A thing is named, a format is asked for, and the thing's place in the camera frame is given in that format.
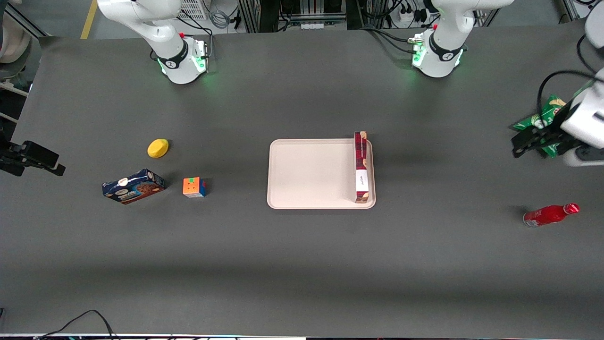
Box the white vented box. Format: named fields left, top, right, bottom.
left=178, top=0, right=210, bottom=21

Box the green chips bag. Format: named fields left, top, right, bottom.
left=509, top=94, right=574, bottom=159

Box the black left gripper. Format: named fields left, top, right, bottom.
left=512, top=96, right=588, bottom=159

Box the black arm base cable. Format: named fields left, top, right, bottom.
left=176, top=14, right=215, bottom=72
left=360, top=25, right=421, bottom=57

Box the yellow oval sponge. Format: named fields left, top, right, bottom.
left=147, top=138, right=170, bottom=159

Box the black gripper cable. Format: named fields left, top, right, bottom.
left=537, top=70, right=596, bottom=125

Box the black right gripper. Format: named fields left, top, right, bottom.
left=0, top=140, right=66, bottom=177

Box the red tartan cookie box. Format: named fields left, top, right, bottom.
left=353, top=131, right=370, bottom=204

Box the grey coiled cable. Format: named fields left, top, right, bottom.
left=209, top=7, right=231, bottom=30

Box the beige rounded chair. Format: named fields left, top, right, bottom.
left=0, top=0, right=32, bottom=65

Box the colourful puzzle cube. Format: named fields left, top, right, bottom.
left=183, top=177, right=207, bottom=199

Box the cream plastic tray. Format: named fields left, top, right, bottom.
left=267, top=138, right=377, bottom=210

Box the blue cookie box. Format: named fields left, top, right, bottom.
left=101, top=168, right=166, bottom=205

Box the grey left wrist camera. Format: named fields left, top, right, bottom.
left=563, top=144, right=604, bottom=167

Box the long looping black cable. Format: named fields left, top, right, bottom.
left=34, top=309, right=117, bottom=340

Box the red drink bottle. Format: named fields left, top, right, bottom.
left=522, top=203, right=580, bottom=229

